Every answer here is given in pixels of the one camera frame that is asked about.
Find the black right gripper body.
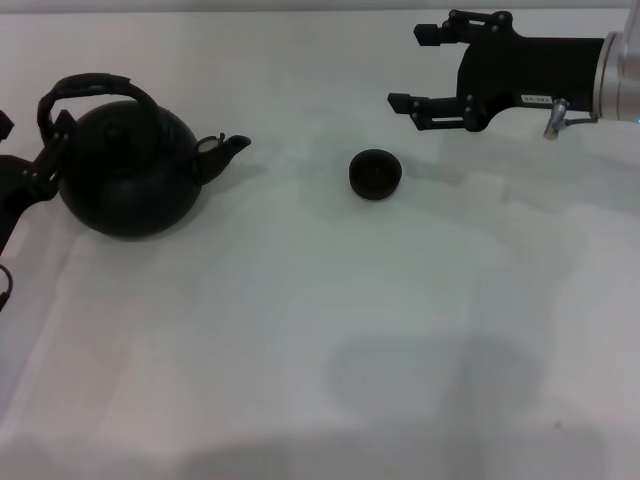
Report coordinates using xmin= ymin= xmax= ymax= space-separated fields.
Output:
xmin=455 ymin=30 xmax=607 ymax=133

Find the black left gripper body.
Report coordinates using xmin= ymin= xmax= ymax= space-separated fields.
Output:
xmin=0 ymin=154 xmax=32 ymax=257

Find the black round teapot with handle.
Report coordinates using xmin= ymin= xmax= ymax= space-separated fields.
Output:
xmin=35 ymin=73 xmax=253 ymax=242

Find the small dark teacup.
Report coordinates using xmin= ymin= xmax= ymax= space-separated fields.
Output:
xmin=348 ymin=148 xmax=404 ymax=202

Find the silver right gripper cable connector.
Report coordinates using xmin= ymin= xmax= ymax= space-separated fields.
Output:
xmin=543 ymin=97 xmax=599 ymax=141

